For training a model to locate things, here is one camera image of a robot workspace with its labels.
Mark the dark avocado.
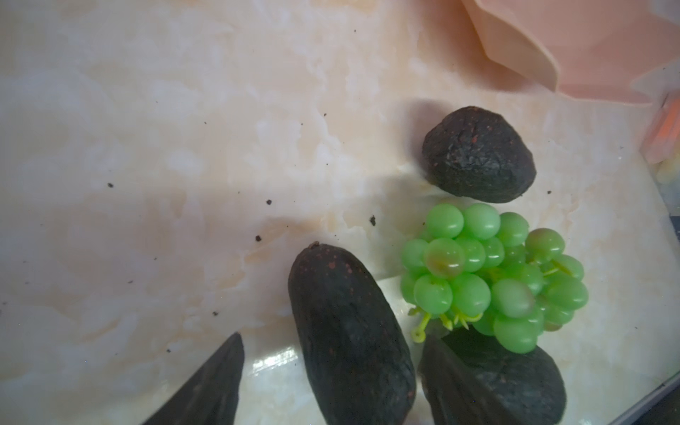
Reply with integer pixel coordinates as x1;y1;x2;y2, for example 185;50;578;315
418;330;567;424
421;106;537;204
288;242;416;424

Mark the green grape bunch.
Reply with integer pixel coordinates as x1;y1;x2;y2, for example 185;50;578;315
400;203;589;354

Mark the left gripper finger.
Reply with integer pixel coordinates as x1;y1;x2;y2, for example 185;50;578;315
143;332;244;425

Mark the dark avocado front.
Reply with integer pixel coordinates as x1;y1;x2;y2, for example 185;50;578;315
418;330;567;424

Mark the pink lotus fruit bowl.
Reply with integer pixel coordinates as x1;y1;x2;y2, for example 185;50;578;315
464;1;679;104

